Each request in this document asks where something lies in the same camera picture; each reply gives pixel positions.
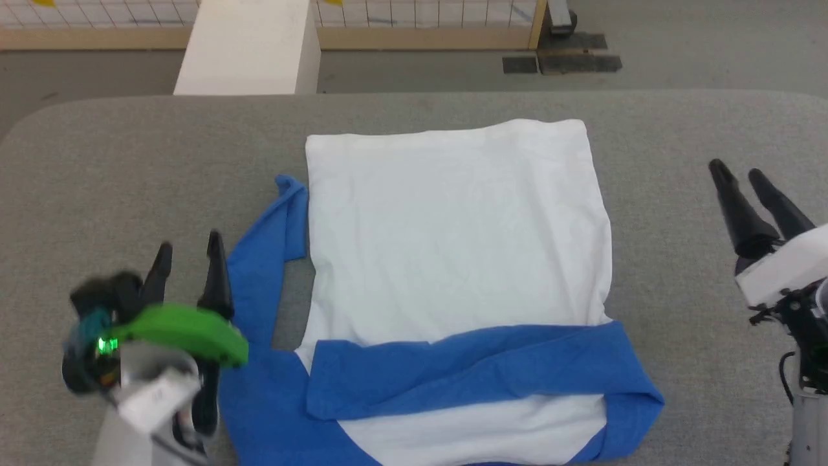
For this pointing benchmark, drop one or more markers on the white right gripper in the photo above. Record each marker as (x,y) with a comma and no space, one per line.
(786,268)

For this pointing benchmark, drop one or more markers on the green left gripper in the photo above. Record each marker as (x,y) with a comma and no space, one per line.
(187,330)

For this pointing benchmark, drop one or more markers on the blue and white garment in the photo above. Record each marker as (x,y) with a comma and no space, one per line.
(453,226)

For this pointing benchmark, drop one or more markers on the grey fabric sofa cushion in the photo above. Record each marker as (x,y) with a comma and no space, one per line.
(129,168)

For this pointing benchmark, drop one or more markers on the white rectangular box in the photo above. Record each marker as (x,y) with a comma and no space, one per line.
(249,52)

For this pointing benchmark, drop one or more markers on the large dark floor plate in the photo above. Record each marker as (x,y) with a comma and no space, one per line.
(579,58)

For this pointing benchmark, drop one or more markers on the grey metal stand leg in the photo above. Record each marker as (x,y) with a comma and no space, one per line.
(561,16)

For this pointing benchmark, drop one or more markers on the small black floor plate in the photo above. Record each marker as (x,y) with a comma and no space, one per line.
(519,65)

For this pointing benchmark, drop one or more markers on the lemon print wood-framed screen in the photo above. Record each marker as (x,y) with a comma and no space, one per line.
(401,19)

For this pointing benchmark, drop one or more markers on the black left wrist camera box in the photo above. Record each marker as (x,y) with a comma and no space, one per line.
(107,294)

